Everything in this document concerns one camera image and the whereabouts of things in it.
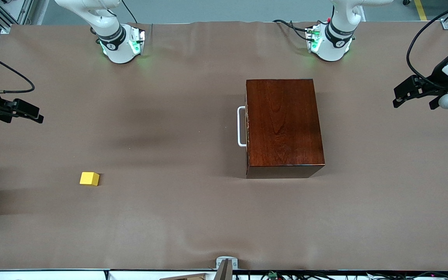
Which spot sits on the green terminal connector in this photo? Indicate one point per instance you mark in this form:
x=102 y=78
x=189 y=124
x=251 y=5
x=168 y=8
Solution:
x=273 y=275

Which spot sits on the dark red wooden cabinet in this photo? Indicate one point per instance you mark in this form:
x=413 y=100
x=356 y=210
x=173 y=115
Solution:
x=286 y=124

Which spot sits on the brown table mat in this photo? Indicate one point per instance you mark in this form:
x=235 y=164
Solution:
x=169 y=217

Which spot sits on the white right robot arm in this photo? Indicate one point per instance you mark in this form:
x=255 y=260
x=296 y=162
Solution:
x=107 y=23

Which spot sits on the yellow block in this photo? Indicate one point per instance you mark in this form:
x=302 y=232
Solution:
x=88 y=178

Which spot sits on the light wooden plank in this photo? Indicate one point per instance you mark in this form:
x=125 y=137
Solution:
x=189 y=277

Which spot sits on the grey metal bracket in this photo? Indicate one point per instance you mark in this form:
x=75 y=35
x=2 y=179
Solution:
x=235 y=262

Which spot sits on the grey camera mount beam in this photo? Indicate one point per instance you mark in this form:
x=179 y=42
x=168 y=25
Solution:
x=224 y=272

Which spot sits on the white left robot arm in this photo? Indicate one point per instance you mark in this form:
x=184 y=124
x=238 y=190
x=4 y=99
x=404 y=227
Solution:
x=340 y=23

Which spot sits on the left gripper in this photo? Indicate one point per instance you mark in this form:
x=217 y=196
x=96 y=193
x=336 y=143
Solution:
x=436 y=76

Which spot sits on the aluminium frame rails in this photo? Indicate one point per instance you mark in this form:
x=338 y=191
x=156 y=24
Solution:
x=18 y=11

